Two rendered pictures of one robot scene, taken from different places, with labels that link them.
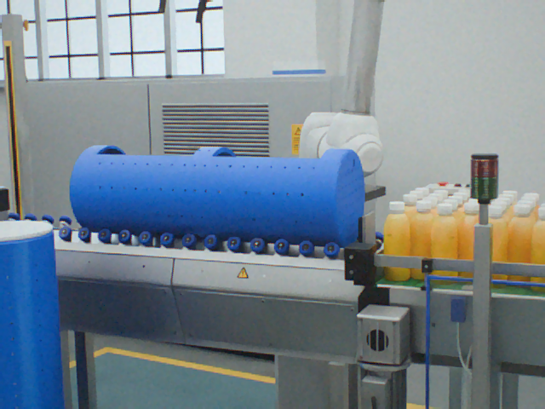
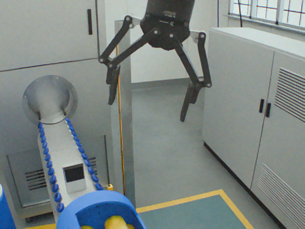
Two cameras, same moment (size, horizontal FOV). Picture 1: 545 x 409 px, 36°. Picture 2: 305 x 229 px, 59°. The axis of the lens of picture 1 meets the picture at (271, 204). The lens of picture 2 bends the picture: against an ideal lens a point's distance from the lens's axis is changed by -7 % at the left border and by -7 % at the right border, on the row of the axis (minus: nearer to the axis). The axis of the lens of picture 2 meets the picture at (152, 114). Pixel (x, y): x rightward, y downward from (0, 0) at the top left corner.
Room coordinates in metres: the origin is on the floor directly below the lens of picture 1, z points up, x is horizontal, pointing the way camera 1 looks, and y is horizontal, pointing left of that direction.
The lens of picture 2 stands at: (2.31, -0.07, 1.85)
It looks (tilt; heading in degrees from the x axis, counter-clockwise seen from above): 24 degrees down; 42
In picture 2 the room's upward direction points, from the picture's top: straight up
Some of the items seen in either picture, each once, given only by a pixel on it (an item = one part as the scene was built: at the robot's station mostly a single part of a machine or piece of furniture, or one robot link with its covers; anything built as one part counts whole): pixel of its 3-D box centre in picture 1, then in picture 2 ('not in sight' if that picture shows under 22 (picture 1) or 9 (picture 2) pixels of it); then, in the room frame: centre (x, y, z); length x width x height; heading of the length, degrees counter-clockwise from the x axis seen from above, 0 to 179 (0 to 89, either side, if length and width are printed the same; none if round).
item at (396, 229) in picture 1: (397, 244); not in sight; (2.20, -0.33, 0.99); 0.07 x 0.07 x 0.19
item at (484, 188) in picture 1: (484, 187); not in sight; (1.89, -0.48, 1.18); 0.06 x 0.06 x 0.05
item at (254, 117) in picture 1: (180, 208); (283, 127); (4.72, 0.52, 0.72); 2.15 x 0.54 x 1.45; 59
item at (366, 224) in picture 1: (366, 234); not in sight; (2.37, -0.27, 0.99); 0.10 x 0.02 x 0.12; 157
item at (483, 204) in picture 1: (484, 189); not in sight; (1.89, -0.48, 1.18); 0.06 x 0.06 x 0.16
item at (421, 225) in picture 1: (423, 242); not in sight; (2.21, -0.40, 0.99); 0.07 x 0.07 x 0.19
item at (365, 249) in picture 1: (361, 264); not in sight; (2.17, -0.23, 0.95); 0.10 x 0.07 x 0.10; 157
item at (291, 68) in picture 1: (299, 68); not in sight; (4.29, -0.15, 1.48); 0.24 x 0.12 x 0.08; 67
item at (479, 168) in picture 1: (484, 167); not in sight; (1.89, -0.48, 1.23); 0.06 x 0.06 x 0.04
